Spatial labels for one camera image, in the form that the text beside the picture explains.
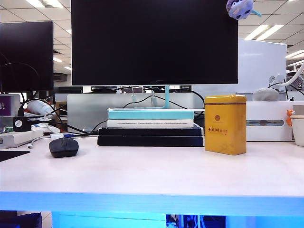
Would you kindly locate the orange figurine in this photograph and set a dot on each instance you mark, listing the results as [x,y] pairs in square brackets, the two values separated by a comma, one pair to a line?
[289,117]

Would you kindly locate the white cup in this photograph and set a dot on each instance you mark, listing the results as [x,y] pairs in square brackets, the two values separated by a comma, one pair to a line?
[298,130]

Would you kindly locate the purple plush toy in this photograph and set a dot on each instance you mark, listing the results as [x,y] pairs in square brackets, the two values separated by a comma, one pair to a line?
[238,8]

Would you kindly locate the purple and white box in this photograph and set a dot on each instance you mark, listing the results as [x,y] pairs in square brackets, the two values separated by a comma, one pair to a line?
[9,104]

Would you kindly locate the black computer mouse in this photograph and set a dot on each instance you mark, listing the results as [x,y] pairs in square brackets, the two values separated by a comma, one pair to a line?
[63,147]

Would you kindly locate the yellow tea tin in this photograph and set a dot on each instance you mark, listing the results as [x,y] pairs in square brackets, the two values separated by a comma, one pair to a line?
[224,126]

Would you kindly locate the black cube charger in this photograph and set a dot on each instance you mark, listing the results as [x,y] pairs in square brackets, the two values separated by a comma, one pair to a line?
[21,124]

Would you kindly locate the small black computer monitor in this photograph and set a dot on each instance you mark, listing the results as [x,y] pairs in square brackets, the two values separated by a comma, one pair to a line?
[26,54]

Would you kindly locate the thin black box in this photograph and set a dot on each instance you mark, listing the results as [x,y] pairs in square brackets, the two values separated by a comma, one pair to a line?
[149,131]

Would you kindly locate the dark blue bag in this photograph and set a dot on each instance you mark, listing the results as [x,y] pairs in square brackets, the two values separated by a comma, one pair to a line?
[21,221]

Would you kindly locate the light blue book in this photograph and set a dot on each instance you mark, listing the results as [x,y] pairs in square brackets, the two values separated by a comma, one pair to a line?
[149,114]

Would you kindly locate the white book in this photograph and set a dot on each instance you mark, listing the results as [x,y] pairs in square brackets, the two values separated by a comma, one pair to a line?
[149,123]

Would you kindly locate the white clip holder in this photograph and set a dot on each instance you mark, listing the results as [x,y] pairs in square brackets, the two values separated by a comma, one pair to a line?
[276,80]

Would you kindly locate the white partition board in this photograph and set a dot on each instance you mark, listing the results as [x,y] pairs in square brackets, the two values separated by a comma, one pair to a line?
[261,64]

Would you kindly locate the white power strip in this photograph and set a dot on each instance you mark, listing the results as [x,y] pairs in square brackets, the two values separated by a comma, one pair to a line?
[19,139]

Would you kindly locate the white tissue box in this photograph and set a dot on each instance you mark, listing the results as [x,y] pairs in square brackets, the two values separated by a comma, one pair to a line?
[266,111]

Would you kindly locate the white desk fan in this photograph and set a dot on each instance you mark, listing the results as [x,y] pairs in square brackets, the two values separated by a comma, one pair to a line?
[297,82]

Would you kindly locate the large black computer monitor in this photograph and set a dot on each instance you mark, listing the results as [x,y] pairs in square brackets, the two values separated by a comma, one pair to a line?
[154,42]

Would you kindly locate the black mouse pad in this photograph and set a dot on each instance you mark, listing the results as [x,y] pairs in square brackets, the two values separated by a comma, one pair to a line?
[10,155]

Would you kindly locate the white tube bottle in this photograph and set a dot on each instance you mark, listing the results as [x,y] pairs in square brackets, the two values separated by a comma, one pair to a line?
[40,107]

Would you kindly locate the stack of books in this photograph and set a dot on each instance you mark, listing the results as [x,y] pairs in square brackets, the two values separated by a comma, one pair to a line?
[88,109]

